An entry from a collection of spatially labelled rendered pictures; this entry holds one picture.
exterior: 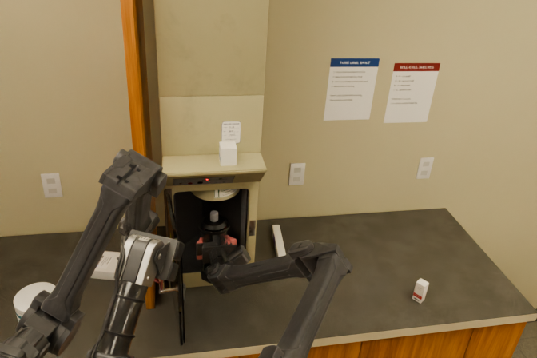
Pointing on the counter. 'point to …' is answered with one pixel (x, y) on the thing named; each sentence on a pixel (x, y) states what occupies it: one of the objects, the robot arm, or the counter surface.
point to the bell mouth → (216, 194)
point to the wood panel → (136, 65)
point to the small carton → (228, 153)
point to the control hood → (253, 168)
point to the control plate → (203, 180)
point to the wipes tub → (22, 301)
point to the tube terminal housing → (213, 118)
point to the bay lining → (183, 204)
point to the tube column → (211, 23)
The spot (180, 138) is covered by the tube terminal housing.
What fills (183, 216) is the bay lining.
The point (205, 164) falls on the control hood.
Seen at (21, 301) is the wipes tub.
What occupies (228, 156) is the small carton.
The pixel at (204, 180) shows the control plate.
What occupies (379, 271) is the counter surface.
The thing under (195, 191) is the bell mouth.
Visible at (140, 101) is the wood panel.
